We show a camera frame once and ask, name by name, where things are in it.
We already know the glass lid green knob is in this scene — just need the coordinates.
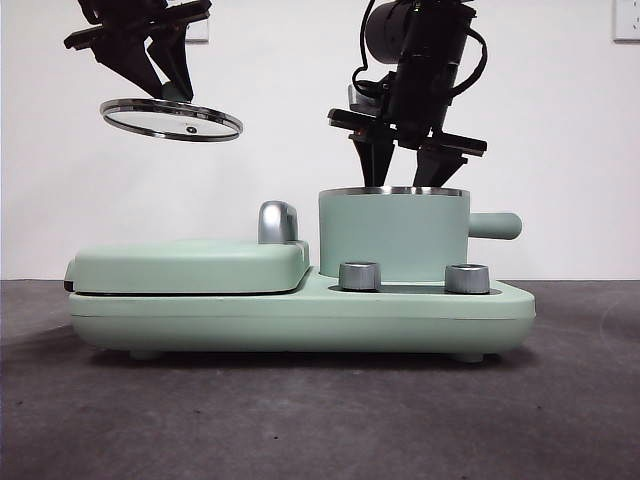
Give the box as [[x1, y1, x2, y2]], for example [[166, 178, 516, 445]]
[[98, 79, 245, 144]]

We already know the mint green steamer pot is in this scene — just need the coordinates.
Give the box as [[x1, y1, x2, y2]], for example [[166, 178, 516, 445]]
[[317, 185, 524, 284]]

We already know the silver control knob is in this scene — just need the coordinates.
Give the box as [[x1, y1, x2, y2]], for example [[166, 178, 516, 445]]
[[443, 263, 490, 295], [337, 261, 382, 292]]

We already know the mint green breakfast machine base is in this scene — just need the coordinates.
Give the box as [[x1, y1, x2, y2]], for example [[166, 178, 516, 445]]
[[67, 267, 535, 362]]

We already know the white wall socket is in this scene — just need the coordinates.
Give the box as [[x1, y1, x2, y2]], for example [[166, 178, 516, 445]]
[[184, 13, 209, 43], [612, 0, 640, 43]]

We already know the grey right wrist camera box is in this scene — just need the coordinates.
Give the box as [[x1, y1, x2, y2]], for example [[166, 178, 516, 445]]
[[346, 82, 386, 115]]

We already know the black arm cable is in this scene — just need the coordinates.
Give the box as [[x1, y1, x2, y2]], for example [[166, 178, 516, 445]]
[[449, 27, 489, 96], [351, 0, 377, 96]]

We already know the green griddle cover chrome handle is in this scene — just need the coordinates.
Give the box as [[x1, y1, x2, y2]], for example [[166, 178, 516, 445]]
[[63, 200, 311, 296]]

